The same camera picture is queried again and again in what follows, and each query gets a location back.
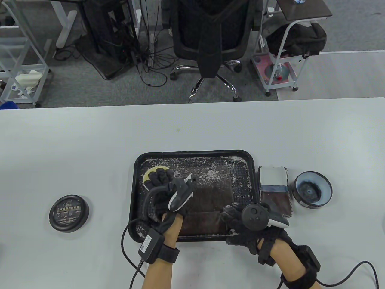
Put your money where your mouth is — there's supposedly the person's left hand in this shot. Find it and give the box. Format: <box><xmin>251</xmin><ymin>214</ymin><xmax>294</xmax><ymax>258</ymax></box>
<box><xmin>147</xmin><ymin>168</ymin><xmax>196</xmax><ymax>222</ymax></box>

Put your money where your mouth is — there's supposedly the person's right hand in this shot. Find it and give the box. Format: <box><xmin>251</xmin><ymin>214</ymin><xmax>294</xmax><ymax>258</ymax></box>
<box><xmin>221</xmin><ymin>202</ymin><xmax>294</xmax><ymax>265</ymax></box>

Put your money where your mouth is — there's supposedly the yellow round sponge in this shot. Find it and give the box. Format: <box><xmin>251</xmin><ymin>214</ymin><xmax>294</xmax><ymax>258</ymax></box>
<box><xmin>143</xmin><ymin>166</ymin><xmax>169</xmax><ymax>191</ymax></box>

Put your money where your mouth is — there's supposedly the black white tracking controller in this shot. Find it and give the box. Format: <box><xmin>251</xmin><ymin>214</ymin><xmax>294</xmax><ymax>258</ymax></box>
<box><xmin>242</xmin><ymin>204</ymin><xmax>290</xmax><ymax>232</ymax></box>
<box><xmin>141</xmin><ymin>173</ymin><xmax>196</xmax><ymax>223</ymax></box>

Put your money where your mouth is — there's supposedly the brown leather bag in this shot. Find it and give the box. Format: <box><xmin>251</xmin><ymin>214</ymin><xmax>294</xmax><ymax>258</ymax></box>
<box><xmin>168</xmin><ymin>181</ymin><xmax>235</xmax><ymax>235</ymax></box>

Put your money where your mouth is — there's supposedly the white and brown applicator pad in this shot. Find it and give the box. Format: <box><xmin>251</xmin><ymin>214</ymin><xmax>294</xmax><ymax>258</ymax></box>
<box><xmin>259</xmin><ymin>166</ymin><xmax>294</xmax><ymax>218</ymax></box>

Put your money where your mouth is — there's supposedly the black leather care cream jar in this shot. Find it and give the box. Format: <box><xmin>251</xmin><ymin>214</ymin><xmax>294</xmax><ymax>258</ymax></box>
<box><xmin>293</xmin><ymin>172</ymin><xmax>333</xmax><ymax>209</ymax></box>

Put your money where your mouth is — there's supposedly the black round jar lid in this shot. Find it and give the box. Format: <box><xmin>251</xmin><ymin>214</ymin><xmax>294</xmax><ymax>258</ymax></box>
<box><xmin>49</xmin><ymin>195</ymin><xmax>90</xmax><ymax>233</ymax></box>

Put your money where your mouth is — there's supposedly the person's right forearm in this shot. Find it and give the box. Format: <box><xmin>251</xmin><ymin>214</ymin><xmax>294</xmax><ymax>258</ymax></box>
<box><xmin>269</xmin><ymin>239</ymin><xmax>307</xmax><ymax>282</ymax></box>

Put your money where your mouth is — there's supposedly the person's left forearm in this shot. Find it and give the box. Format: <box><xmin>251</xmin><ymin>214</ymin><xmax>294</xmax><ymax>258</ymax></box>
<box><xmin>141</xmin><ymin>212</ymin><xmax>184</xmax><ymax>289</ymax></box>

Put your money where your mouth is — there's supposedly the black plastic tray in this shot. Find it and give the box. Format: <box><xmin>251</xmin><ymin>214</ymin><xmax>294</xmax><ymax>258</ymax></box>
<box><xmin>129</xmin><ymin>150</ymin><xmax>264</xmax><ymax>243</ymax></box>

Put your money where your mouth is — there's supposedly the white power strip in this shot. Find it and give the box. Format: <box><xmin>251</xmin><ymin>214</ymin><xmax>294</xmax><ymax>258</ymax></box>
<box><xmin>149</xmin><ymin>33</ymin><xmax>156</xmax><ymax>68</ymax></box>

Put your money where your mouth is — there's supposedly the white rolling cart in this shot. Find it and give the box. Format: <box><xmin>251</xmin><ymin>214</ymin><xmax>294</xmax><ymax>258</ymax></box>
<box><xmin>251</xmin><ymin>14</ymin><xmax>327</xmax><ymax>97</ymax></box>

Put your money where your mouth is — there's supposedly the pink cart shelf mat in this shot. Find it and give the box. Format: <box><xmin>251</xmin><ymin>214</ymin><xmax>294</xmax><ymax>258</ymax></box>
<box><xmin>254</xmin><ymin>56</ymin><xmax>294</xmax><ymax>85</ymax></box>

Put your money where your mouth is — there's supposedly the black mesh office chair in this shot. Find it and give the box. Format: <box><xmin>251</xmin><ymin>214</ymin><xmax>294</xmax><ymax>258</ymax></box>
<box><xmin>162</xmin><ymin>0</ymin><xmax>263</xmax><ymax>103</ymax></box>

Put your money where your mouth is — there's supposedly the clear bottle with red cap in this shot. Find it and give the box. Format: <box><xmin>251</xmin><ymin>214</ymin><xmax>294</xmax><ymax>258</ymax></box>
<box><xmin>272</xmin><ymin>63</ymin><xmax>289</xmax><ymax>80</ymax></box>

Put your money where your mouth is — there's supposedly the black computer tower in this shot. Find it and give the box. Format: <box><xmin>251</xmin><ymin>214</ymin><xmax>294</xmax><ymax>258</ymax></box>
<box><xmin>83</xmin><ymin>0</ymin><xmax>140</xmax><ymax>80</ymax></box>

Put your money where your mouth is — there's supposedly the white foam block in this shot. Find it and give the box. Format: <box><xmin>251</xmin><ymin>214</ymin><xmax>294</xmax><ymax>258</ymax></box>
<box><xmin>15</xmin><ymin>70</ymin><xmax>42</xmax><ymax>88</ymax></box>

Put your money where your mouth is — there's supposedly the white desk leg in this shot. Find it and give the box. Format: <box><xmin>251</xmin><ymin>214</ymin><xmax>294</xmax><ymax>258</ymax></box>
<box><xmin>50</xmin><ymin>0</ymin><xmax>78</xmax><ymax>48</ymax></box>

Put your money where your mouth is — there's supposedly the black backpack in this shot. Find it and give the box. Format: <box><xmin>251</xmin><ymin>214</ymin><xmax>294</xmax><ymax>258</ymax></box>
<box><xmin>266</xmin><ymin>22</ymin><xmax>327</xmax><ymax>59</ymax></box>

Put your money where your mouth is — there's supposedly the white metal shelf rack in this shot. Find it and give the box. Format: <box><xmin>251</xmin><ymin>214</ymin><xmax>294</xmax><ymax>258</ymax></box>
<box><xmin>0</xmin><ymin>0</ymin><xmax>53</xmax><ymax>108</ymax></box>

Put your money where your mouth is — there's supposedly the black cable bundle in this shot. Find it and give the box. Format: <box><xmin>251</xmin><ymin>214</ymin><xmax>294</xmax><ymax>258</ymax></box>
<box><xmin>120</xmin><ymin>30</ymin><xmax>181</xmax><ymax>88</ymax></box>

